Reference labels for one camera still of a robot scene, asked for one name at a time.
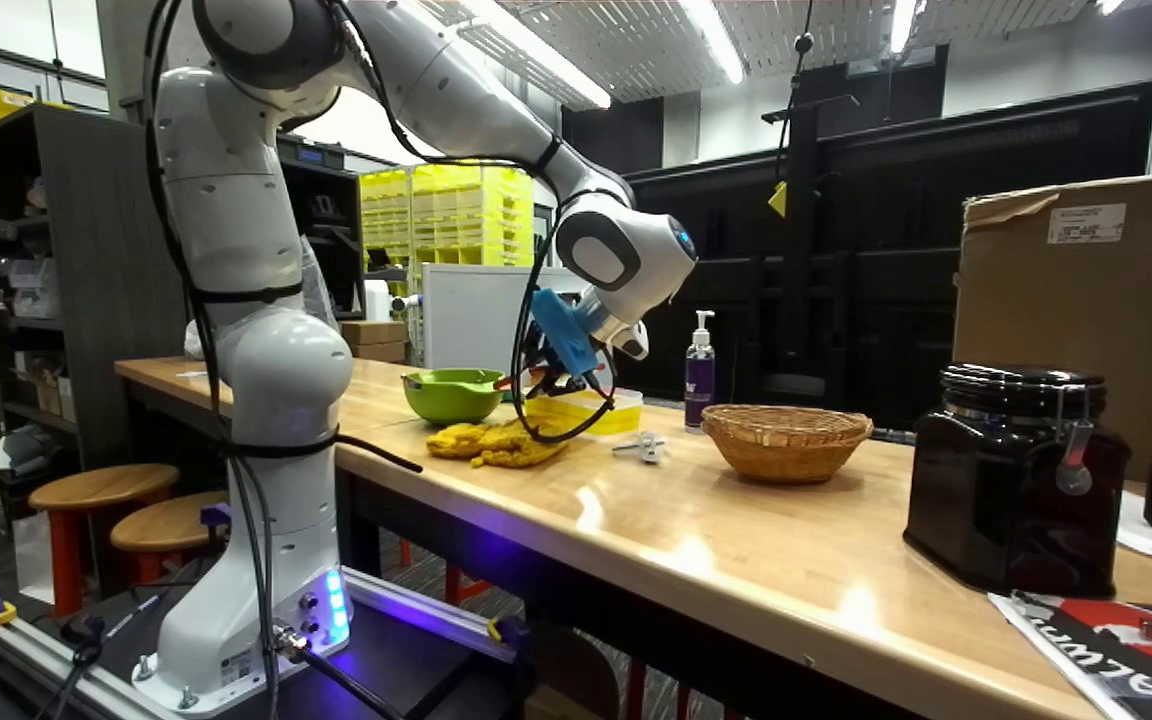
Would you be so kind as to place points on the purple soap dispenser bottle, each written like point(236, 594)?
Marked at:
point(697, 368)

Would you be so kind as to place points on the yellow drawer organizer shelf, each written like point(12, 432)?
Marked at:
point(446, 213)

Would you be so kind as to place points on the dark glass jar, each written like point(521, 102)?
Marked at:
point(1017, 483)

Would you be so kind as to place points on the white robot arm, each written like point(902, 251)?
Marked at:
point(223, 85)

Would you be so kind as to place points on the white board panel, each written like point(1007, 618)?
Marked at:
point(469, 313)

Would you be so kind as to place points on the green plastic bowl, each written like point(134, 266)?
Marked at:
point(451, 395)

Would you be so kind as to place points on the large black panel screen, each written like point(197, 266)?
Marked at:
point(829, 272)

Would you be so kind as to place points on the cardboard box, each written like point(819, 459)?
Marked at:
point(1062, 278)

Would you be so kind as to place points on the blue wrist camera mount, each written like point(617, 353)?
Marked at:
point(562, 334)

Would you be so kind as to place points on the round wooden stool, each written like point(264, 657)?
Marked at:
point(80, 508)
point(171, 528)

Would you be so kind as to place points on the magazine on table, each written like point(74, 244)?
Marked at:
point(1098, 647)

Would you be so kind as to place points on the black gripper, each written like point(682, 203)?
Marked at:
point(631, 343)

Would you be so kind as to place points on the woven wicker basket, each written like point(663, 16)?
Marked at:
point(784, 441)

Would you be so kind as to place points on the yellow knitted cloth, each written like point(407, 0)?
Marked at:
point(503, 447)

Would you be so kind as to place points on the yellow plastic container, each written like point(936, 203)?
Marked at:
point(585, 410)

